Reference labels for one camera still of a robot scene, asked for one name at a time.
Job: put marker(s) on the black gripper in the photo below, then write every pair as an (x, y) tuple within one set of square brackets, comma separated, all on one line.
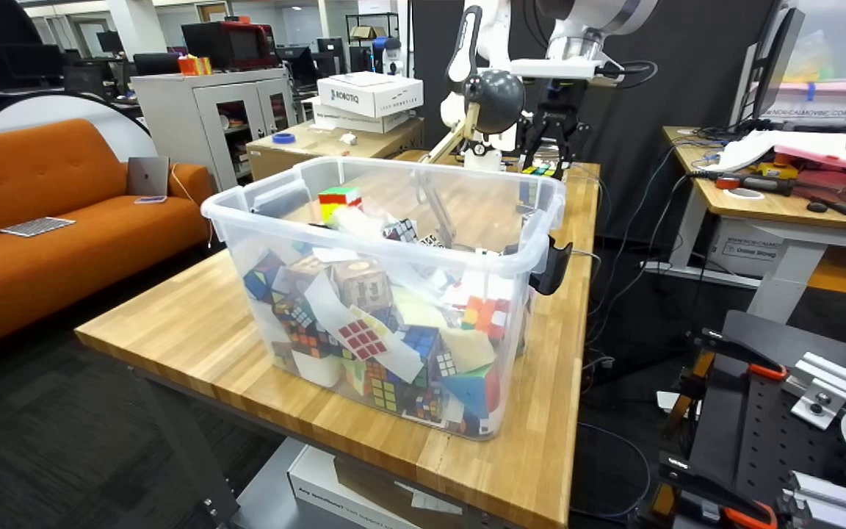
[(557, 114)]

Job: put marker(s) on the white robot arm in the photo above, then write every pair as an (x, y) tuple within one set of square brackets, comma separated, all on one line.
[(573, 48)]

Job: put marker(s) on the pile of rubik's cubes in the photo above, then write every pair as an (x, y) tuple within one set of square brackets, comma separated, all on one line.
[(382, 334)]

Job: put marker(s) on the grey wooden desk lamp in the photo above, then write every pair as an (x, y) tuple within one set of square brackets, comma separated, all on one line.
[(488, 104)]

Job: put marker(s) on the white flat boxes stack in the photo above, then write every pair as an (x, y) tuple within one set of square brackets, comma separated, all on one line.
[(367, 101)]

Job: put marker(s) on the computer monitor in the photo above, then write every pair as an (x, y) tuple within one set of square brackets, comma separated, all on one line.
[(765, 70)]

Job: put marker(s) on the clear plastic storage bin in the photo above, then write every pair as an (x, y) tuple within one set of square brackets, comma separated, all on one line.
[(394, 325)]

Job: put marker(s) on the white side desk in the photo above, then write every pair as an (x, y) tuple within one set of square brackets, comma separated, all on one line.
[(812, 246)]

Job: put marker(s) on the white glass door cabinet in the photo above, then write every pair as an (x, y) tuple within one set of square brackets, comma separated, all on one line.
[(211, 120)]

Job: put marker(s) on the orange sofa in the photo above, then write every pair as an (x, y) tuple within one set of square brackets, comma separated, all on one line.
[(72, 226)]

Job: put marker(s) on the orange handled clamp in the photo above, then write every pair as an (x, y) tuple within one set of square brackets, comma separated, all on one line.
[(702, 497), (720, 353)]

